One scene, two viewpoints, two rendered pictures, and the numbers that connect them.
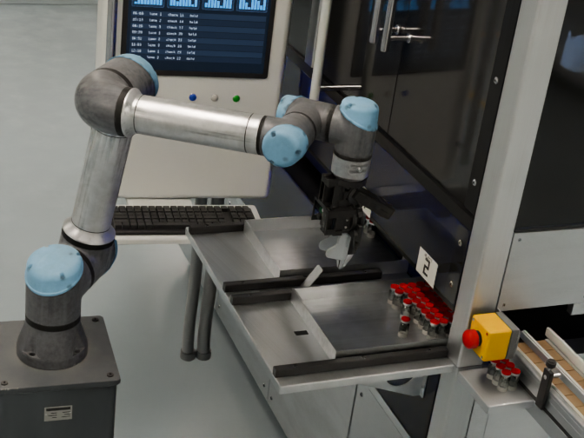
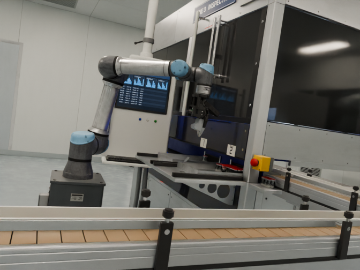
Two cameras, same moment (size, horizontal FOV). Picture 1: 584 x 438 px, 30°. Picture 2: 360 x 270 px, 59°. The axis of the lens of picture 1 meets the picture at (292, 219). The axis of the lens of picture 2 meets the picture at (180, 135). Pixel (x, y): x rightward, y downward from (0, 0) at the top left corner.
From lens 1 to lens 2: 1.05 m
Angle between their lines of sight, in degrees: 23
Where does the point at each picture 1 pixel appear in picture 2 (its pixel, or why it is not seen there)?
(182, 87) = (136, 114)
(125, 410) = not seen: hidden behind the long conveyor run
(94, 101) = (105, 59)
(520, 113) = (267, 69)
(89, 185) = (100, 108)
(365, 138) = (209, 76)
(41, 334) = (73, 163)
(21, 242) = not seen: hidden behind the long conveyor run
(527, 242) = (272, 127)
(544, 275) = (279, 144)
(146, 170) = (121, 145)
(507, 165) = (263, 90)
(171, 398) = not seen: hidden behind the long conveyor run
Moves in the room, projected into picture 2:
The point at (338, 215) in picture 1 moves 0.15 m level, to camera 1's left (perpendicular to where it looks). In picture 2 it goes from (199, 108) to (169, 104)
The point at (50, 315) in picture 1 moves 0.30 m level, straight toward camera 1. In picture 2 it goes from (79, 154) to (72, 164)
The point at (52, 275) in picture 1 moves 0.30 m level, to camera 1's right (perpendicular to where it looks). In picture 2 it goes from (81, 135) to (141, 143)
